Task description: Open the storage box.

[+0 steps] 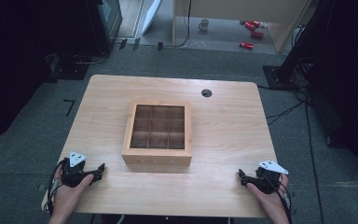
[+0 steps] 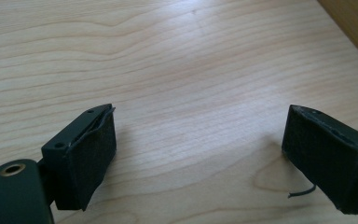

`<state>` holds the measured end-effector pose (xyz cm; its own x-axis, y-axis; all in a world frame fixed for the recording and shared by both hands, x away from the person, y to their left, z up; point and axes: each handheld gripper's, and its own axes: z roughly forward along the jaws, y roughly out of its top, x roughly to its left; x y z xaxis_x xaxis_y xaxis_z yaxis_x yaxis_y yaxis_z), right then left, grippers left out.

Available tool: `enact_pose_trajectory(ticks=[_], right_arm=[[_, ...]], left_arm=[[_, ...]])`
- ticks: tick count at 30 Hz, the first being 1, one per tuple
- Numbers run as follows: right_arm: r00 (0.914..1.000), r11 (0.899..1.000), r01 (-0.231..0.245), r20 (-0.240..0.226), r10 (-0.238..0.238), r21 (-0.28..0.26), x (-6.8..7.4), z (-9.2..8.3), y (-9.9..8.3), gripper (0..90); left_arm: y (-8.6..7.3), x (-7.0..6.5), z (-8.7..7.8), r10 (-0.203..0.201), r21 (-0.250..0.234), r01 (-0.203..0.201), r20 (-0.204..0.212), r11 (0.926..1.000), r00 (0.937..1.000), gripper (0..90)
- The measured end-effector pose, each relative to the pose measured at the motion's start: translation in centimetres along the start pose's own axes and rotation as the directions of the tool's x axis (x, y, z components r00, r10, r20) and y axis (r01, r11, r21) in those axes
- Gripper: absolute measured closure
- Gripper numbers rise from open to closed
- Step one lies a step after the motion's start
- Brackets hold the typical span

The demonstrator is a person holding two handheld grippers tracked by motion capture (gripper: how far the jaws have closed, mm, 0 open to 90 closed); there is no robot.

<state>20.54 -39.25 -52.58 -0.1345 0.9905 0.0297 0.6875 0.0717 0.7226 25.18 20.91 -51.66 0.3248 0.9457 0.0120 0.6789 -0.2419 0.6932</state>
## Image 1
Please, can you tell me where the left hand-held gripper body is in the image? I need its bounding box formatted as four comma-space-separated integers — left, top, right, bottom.
60, 150, 90, 189

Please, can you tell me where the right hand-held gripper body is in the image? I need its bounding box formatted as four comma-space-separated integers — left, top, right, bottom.
253, 160, 290, 195

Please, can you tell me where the wooden compartment box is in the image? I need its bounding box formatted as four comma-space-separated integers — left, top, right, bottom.
121, 99, 194, 167

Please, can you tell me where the person's right hand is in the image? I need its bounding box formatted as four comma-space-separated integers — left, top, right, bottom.
245, 173, 291, 217

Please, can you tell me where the person's left hand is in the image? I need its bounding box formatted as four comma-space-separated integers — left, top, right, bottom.
52, 173, 95, 217

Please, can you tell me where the black metal stand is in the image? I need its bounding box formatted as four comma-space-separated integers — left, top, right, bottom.
262, 0, 337, 91

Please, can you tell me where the black cabinet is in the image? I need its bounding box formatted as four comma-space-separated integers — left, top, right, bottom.
85, 0, 124, 55

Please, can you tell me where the grey mug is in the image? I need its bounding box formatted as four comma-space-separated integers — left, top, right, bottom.
198, 19, 211, 32

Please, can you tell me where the white board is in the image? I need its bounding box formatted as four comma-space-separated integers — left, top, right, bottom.
140, 0, 163, 35

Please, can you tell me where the right hand-held gripper cable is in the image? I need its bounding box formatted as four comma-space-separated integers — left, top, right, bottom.
262, 174, 294, 224

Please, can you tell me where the hand-held gripper cable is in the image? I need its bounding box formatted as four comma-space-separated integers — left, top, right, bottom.
44, 158, 68, 217
262, 174, 294, 224

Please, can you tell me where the left hand-held gripper cable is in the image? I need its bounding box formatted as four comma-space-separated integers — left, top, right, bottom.
44, 158, 68, 217

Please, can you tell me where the black floor cable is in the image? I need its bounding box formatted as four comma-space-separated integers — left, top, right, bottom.
256, 83, 325, 224

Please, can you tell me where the black stand base plate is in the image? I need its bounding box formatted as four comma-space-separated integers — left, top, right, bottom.
47, 54, 91, 82

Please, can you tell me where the light wooden shelf frame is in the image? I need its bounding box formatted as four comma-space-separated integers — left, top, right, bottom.
172, 0, 312, 54

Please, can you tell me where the black hanging cable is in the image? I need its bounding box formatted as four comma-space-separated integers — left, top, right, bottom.
162, 0, 193, 49

